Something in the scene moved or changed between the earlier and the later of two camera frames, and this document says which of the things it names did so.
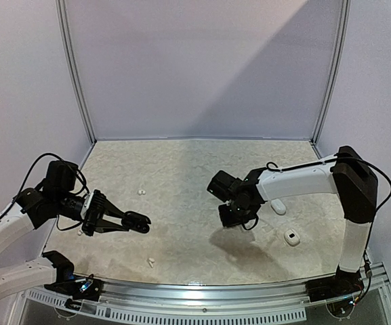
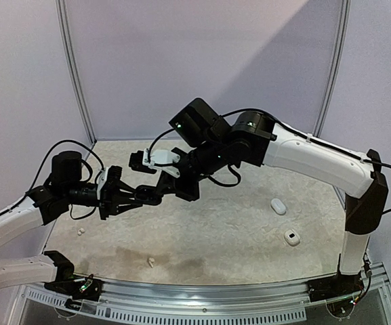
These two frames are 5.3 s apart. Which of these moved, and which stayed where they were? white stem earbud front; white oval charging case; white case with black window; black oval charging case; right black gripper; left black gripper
Moved: right black gripper; black oval charging case; left black gripper
Stayed: white case with black window; white oval charging case; white stem earbud front
